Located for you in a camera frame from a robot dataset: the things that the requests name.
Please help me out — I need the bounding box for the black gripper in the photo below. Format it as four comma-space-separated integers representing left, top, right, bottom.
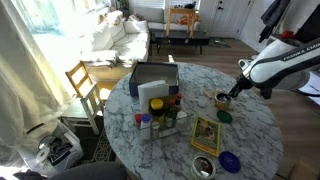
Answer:
227, 74, 253, 100

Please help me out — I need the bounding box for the round green plastic lid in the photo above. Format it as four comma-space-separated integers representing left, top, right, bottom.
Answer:
216, 110, 234, 125

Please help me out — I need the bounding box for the jar with white lid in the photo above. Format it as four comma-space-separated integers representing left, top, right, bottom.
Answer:
175, 110, 189, 133

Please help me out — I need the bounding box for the round blue plastic lid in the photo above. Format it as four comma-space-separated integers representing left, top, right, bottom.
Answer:
218, 150, 242, 174

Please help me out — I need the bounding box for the jar with yellow lid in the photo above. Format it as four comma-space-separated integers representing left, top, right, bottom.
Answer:
149, 98, 165, 118

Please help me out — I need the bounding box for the open tin can green label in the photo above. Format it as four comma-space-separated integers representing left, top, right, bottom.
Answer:
190, 154, 217, 180

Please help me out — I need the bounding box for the white round coaster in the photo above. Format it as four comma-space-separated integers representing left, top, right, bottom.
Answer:
197, 96, 209, 109

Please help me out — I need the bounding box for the yellow dog picture book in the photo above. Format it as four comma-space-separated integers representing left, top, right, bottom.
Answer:
190, 115, 222, 158

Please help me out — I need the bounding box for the dark door mat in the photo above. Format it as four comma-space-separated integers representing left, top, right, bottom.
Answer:
207, 37, 232, 50

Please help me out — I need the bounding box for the small sauce bottle red cap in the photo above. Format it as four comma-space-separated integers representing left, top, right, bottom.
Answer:
174, 92, 184, 114

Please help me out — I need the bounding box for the tall sauce bottle red cap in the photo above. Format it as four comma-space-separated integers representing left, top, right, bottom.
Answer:
165, 98, 178, 129

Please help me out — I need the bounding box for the white door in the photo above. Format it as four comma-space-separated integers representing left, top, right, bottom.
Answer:
207, 0, 248, 39

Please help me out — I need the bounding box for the black coffee table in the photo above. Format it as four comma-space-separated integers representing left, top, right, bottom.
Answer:
153, 29, 211, 56

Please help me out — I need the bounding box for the condiment bottle cluster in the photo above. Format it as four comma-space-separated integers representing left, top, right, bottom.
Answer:
132, 101, 194, 145

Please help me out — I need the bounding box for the red object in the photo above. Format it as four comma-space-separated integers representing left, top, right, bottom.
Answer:
279, 29, 295, 40

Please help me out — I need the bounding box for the white paper napkin stack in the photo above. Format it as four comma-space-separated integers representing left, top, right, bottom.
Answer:
137, 79, 170, 113

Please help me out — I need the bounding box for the dark blue cardboard box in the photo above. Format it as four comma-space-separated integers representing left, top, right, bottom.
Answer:
128, 61, 180, 98

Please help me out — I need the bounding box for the small glass shaker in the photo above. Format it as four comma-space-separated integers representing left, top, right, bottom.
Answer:
151, 121, 161, 140

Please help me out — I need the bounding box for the orange toy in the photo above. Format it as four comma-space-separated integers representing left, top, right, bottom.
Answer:
176, 13, 202, 27

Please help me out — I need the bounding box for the dark hanging coat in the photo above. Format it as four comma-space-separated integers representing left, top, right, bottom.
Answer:
258, 0, 292, 44

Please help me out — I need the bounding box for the white bottle blue cap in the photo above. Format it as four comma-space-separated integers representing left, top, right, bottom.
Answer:
139, 113, 153, 141

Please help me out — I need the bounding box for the small red capped container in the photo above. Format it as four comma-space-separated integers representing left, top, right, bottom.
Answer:
134, 113, 144, 127

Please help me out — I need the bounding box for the yellow wooden side table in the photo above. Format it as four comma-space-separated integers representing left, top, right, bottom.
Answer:
165, 7, 197, 39

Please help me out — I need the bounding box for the black television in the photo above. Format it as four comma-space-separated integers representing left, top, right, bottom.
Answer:
294, 12, 320, 45

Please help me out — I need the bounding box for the brown cardboard box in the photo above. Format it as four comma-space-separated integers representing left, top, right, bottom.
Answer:
287, 155, 320, 180

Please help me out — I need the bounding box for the white sofa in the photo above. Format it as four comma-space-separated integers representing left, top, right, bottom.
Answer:
79, 6, 166, 83

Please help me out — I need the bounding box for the patterned throw pillow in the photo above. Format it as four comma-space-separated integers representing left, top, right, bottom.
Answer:
128, 12, 150, 23

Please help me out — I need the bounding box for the green house plant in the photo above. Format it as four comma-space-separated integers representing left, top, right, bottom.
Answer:
117, 0, 132, 12

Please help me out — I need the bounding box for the patterned floor rug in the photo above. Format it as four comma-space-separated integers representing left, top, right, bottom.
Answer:
90, 128, 118, 164

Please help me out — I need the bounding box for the wooden dining chair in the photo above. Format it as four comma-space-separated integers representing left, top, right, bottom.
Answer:
60, 60, 105, 136

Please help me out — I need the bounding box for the dark upholstered chair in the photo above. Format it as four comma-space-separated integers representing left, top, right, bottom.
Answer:
49, 161, 128, 180

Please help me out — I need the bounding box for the clear plastic storage bin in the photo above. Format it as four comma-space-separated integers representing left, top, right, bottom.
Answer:
33, 130, 85, 176

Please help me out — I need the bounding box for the sheer white curtain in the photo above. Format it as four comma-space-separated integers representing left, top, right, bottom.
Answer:
0, 0, 74, 169

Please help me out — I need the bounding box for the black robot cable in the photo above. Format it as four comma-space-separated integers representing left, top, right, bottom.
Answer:
297, 89, 320, 98

